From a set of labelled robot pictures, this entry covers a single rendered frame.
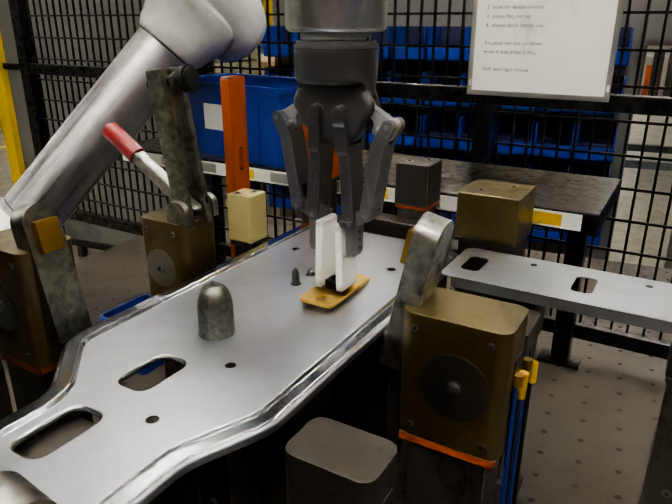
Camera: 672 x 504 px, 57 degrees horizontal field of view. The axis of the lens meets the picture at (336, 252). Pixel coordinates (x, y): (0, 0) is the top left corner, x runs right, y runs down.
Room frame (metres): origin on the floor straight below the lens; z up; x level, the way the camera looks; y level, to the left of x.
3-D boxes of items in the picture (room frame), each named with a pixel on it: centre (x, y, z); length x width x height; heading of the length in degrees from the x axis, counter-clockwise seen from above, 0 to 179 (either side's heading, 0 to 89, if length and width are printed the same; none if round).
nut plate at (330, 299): (0.57, 0.00, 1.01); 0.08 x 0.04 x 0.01; 149
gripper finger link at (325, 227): (0.58, 0.01, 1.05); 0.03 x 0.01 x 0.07; 149
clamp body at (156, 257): (0.69, 0.20, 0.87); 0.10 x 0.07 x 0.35; 59
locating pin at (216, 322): (0.49, 0.11, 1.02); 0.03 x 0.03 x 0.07
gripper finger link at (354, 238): (0.56, -0.03, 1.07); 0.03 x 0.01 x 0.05; 59
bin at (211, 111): (1.17, 0.16, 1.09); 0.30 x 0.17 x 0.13; 50
